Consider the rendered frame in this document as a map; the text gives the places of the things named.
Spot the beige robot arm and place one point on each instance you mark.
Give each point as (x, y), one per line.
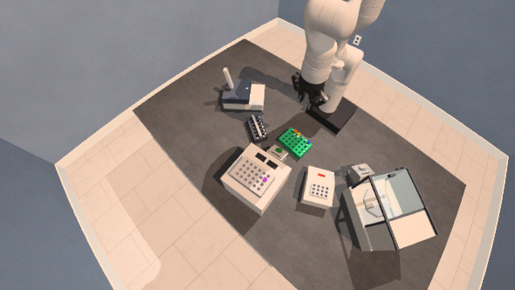
(325, 21)

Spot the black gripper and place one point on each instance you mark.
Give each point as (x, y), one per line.
(312, 89)

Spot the green tube rack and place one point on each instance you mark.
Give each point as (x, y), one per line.
(288, 139)

